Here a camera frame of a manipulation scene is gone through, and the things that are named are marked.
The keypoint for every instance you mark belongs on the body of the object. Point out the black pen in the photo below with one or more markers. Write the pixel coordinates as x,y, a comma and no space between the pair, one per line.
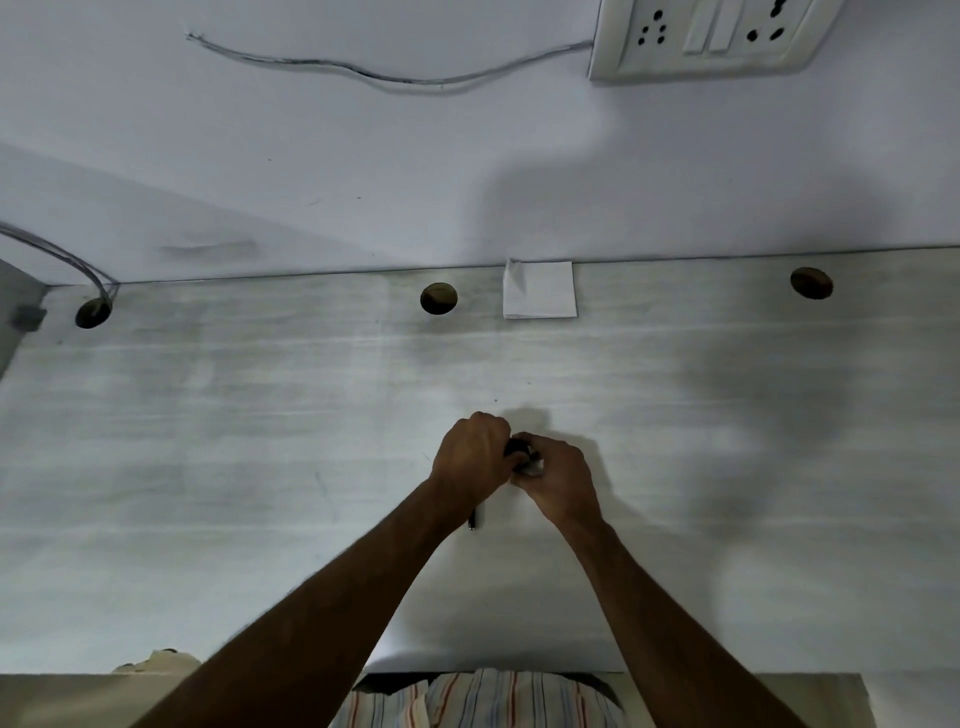
517,450

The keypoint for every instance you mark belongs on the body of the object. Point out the beige crumpled cloth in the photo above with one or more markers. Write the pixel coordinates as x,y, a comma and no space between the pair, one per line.
159,661

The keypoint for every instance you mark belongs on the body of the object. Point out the person's right forearm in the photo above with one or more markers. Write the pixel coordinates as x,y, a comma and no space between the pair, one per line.
667,637

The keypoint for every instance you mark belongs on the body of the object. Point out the white folded paper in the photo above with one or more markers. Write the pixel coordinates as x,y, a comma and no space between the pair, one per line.
541,291

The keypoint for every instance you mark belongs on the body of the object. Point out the striped shirt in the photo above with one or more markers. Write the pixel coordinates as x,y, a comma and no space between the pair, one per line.
480,701

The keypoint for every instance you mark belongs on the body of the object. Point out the person's left fingers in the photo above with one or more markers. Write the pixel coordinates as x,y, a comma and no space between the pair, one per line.
496,439

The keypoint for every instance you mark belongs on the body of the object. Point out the person's left hand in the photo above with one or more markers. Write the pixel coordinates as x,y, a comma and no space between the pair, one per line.
463,457

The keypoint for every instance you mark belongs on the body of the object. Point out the person's right hand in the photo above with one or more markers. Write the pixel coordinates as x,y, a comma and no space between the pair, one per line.
567,480

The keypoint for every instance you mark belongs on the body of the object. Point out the person's left forearm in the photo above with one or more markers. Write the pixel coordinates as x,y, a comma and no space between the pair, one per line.
322,622

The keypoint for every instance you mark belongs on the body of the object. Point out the person's right fingers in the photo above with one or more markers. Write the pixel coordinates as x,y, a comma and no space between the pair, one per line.
541,448

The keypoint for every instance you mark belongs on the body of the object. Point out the white wall socket switch plate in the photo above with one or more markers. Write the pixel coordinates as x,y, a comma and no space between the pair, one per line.
705,37

